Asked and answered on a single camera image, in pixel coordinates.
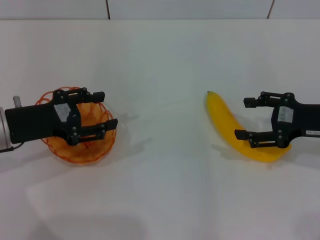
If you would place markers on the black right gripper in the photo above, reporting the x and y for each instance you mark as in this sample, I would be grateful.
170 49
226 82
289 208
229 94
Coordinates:
307 120

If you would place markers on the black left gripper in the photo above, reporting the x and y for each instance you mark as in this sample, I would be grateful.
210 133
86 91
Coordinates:
32 122

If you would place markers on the yellow banana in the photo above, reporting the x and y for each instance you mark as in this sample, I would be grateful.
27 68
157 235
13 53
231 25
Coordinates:
220 112

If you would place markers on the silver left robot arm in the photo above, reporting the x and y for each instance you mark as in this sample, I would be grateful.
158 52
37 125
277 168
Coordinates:
3 130

